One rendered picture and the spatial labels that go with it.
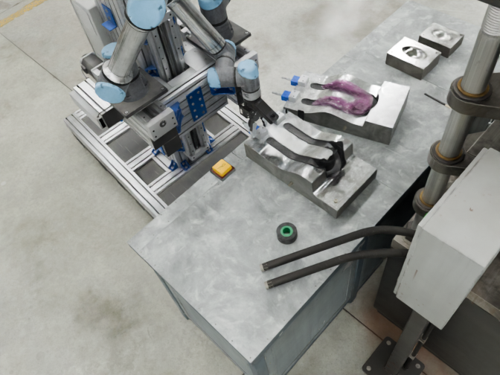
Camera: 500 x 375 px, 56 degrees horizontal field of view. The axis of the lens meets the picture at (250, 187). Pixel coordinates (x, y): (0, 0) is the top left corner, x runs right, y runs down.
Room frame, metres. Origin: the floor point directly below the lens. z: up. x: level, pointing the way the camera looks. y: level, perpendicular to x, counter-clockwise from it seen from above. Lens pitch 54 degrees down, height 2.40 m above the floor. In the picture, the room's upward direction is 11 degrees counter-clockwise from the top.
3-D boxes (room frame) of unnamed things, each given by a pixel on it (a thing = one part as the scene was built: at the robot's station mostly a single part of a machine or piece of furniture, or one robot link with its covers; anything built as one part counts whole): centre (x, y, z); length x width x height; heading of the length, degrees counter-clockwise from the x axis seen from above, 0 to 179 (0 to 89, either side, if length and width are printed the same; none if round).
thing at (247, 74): (1.36, -0.07, 1.21); 0.09 x 0.08 x 0.11; 78
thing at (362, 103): (1.48, -0.49, 0.90); 0.26 x 0.18 x 0.08; 55
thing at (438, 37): (1.80, -1.07, 0.83); 0.17 x 0.13 x 0.06; 37
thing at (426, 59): (1.70, -0.89, 0.84); 0.20 x 0.15 x 0.07; 37
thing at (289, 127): (1.21, -0.26, 0.92); 0.35 x 0.16 x 0.09; 37
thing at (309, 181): (1.19, -0.26, 0.87); 0.50 x 0.26 x 0.14; 37
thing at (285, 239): (0.88, -0.11, 0.82); 0.08 x 0.08 x 0.04
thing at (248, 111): (1.37, -0.07, 1.05); 0.09 x 0.08 x 0.12; 37
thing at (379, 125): (1.48, -0.50, 0.86); 0.50 x 0.26 x 0.11; 55
